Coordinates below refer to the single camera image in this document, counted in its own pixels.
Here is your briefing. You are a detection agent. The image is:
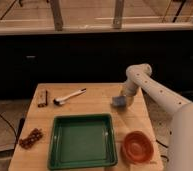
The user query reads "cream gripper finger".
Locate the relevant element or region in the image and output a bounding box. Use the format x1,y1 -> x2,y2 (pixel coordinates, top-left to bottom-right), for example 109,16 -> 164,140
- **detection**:
125,96 -> 134,107

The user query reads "blue-grey sponge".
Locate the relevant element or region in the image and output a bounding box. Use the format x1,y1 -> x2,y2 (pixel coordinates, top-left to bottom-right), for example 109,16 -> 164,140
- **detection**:
111,96 -> 126,107

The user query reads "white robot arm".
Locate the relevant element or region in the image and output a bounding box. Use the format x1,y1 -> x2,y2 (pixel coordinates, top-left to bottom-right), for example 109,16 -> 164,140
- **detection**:
122,63 -> 193,171

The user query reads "green plastic tray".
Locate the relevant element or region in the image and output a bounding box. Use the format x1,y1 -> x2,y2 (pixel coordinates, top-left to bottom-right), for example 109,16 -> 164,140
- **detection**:
48,114 -> 118,171

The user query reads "orange plastic bowl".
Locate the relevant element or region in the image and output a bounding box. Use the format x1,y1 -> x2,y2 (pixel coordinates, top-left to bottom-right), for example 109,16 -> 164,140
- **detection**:
121,131 -> 154,164

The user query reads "white dish brush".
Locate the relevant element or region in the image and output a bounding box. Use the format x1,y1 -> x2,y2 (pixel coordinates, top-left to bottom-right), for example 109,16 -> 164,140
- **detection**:
53,89 -> 86,106

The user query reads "brown chocolate bar toy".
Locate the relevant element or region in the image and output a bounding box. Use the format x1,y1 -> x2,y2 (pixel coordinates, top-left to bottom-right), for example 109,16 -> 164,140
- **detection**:
37,90 -> 48,107

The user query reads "brown grape bunch toy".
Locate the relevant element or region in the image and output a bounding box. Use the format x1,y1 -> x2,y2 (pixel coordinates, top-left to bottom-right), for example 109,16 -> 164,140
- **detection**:
19,128 -> 43,149

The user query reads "black floor cable right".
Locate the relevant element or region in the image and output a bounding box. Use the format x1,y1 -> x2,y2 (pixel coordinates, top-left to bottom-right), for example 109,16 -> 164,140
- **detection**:
155,138 -> 171,163

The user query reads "black floor cable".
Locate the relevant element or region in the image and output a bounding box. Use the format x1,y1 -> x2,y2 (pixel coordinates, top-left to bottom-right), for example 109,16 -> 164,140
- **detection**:
0,105 -> 19,148
155,138 -> 171,163

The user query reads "right wooden post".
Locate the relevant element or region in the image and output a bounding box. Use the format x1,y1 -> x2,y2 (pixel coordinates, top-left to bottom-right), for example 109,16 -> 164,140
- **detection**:
112,0 -> 124,29

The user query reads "wooden post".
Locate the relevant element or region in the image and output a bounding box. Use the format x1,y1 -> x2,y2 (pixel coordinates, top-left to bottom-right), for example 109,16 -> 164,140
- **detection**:
50,0 -> 63,31
112,0 -> 124,29

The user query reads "left wooden post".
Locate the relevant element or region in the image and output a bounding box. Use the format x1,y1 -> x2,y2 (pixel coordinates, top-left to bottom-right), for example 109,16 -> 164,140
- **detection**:
50,0 -> 63,31

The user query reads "black floor cable left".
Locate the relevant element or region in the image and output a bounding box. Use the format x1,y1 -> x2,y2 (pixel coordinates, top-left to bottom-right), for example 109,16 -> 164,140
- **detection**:
0,105 -> 19,148

